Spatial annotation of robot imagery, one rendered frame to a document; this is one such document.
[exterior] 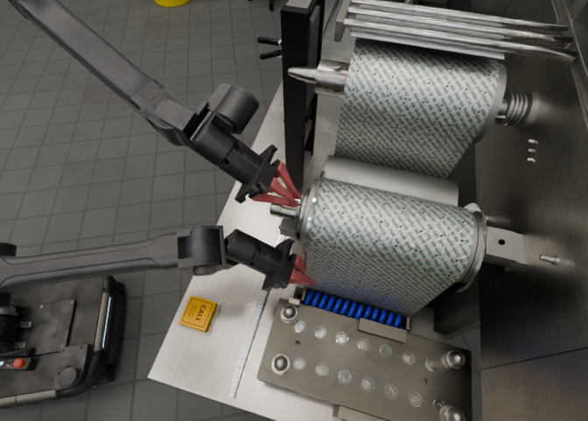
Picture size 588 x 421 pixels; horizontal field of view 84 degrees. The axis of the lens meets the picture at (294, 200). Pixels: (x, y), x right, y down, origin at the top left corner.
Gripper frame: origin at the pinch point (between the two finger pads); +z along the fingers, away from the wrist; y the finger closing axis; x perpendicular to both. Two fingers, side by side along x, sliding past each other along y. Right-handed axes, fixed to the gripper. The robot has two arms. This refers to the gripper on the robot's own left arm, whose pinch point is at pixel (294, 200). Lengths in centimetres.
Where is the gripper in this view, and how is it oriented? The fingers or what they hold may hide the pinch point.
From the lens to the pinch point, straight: 59.5
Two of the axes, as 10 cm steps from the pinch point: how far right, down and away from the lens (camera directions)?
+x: 5.8, -3.3, -7.4
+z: 7.6, 5.4, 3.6
